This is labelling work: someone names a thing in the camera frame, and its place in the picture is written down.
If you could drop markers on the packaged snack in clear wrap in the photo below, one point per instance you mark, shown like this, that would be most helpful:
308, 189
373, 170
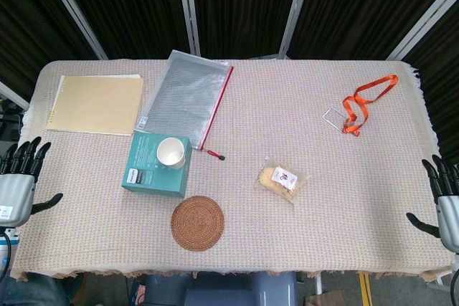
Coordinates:
281, 178

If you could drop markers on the round woven brown coaster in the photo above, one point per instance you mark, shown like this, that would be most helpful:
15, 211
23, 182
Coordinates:
197, 222

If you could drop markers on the clear badge holder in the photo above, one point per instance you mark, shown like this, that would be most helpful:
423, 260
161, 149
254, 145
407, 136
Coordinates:
335, 117

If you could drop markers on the white paper cup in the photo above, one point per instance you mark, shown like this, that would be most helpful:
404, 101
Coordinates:
172, 153

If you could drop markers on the beige paper folder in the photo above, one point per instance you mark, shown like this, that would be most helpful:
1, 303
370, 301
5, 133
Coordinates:
95, 105

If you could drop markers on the mesh zipper pouch red trim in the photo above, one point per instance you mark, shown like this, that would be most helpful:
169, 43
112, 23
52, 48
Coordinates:
188, 100

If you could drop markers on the beige woven tablecloth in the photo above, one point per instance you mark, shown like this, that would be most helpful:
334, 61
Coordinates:
287, 213

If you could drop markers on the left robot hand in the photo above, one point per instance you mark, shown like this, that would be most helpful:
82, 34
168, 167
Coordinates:
14, 187

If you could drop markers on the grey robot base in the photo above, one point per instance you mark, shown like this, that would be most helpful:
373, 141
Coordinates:
229, 289

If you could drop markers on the grey partition frame post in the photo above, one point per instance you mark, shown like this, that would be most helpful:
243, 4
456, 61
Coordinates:
190, 8
77, 10
425, 21
295, 8

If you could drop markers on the teal cardboard box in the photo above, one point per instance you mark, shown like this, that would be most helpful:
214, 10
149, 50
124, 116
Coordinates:
150, 173

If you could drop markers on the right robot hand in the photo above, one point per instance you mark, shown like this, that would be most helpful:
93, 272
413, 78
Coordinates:
447, 209

